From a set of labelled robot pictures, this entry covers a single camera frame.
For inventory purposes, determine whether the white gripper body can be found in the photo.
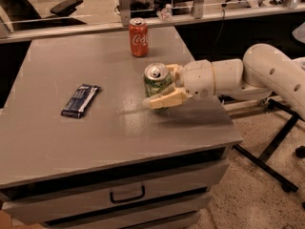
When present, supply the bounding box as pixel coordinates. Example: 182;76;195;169
179;60;214;100

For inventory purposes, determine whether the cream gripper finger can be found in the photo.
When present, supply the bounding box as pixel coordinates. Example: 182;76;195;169
167;64;183;82
142;83;193;110

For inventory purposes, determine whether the green soda can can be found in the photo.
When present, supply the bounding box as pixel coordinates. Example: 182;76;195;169
143;63;173;107

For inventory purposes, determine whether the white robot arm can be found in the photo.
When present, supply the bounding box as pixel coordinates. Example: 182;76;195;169
143;44;305;118

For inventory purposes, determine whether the red cola can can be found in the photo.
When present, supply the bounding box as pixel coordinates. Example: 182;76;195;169
129;18;149;57

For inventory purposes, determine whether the clear plastic water bottle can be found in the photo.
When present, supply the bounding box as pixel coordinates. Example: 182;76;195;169
156;4;173;21

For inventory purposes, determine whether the grey drawer cabinet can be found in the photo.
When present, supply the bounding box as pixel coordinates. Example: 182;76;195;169
0;28;241;229

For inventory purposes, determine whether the blue snack bar wrapper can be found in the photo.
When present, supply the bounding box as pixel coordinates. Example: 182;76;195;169
61;84;100;119

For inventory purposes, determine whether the black metal stand base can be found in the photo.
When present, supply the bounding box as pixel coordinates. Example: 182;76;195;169
234;98;301;193

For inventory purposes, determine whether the black hanging cable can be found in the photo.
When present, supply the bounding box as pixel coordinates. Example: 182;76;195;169
212;9;227;54

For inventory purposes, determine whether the black drawer handle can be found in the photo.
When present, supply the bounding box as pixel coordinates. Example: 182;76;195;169
110;184;146;204

